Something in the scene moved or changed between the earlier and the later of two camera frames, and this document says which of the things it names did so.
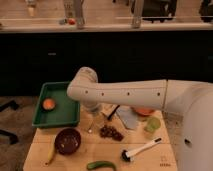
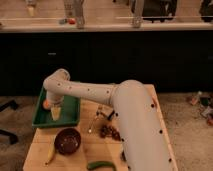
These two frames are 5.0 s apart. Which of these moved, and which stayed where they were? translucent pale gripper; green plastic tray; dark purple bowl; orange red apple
Moved: translucent pale gripper
Stayed: green plastic tray; dark purple bowl; orange red apple
